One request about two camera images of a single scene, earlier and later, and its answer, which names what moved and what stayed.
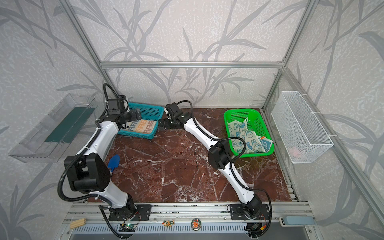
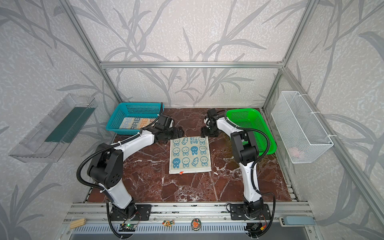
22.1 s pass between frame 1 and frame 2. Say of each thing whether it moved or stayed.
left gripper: moved
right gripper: moved
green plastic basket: stayed
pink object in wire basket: stayed
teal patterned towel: moved
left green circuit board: stayed
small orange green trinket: stayed
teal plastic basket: stayed
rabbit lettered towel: stayed
